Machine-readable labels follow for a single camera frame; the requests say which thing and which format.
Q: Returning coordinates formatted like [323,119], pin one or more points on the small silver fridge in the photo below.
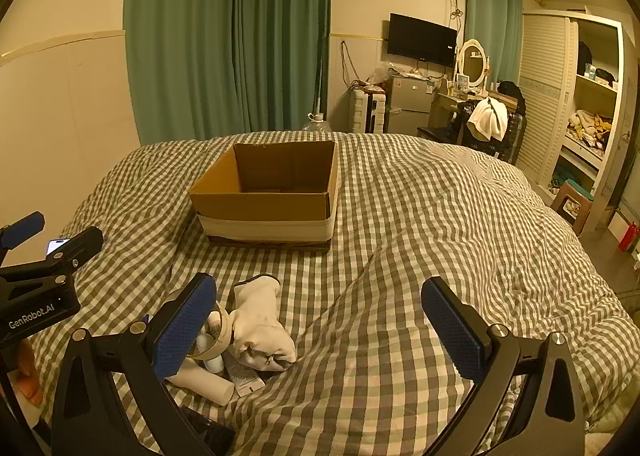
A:
[410,106]

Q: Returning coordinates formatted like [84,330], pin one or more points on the brown cardboard box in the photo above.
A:
[265,206]

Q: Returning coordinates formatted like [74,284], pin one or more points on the wide green curtain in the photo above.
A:
[225,36]

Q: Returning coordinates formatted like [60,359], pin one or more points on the smartphone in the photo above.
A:
[57,246]

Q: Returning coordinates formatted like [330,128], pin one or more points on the white sock bundle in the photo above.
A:
[260,331]

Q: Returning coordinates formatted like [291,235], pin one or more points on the white printed sachet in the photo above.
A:
[242,376]

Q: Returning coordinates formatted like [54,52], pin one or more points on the black remote control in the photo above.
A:
[207,428]

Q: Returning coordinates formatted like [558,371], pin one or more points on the beige tape roll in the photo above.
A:
[225,331]

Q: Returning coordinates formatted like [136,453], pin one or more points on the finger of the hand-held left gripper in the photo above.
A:
[22,228]
[75,248]

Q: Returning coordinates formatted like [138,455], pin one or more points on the small white labelled bottle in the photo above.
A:
[216,321]

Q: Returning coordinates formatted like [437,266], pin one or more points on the person's left hand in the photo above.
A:
[27,376]

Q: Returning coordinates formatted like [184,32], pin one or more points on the black chair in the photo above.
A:
[515,136]

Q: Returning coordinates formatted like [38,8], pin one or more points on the clear water jug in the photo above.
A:
[317,124]

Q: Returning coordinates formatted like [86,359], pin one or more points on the white squeeze tube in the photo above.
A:
[200,382]

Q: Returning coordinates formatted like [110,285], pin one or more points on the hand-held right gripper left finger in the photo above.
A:
[184,328]

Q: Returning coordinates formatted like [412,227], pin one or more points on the white ribbed suitcase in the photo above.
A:
[365,111]

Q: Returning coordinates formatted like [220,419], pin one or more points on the green white checked blanket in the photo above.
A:
[400,246]

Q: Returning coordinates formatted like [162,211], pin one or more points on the white towel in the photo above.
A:
[487,119]

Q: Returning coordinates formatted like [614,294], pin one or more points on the narrow teal curtain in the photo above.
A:
[492,21]

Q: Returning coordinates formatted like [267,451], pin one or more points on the black wall television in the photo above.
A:
[422,39]

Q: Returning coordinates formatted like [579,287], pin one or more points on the red bottle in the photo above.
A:
[628,236]

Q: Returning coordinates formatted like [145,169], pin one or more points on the oval white vanity mirror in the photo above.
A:
[472,61]

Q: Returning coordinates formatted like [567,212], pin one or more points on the wooden dressing table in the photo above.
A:
[445,104]

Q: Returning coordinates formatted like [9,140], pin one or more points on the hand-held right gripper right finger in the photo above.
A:
[452,331]

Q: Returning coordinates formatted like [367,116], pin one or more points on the brown plastic stool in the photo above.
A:
[572,203]

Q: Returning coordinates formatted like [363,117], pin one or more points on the pile of clothes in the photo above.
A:
[590,129]

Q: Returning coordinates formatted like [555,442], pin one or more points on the white wardrobe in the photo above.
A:
[545,86]

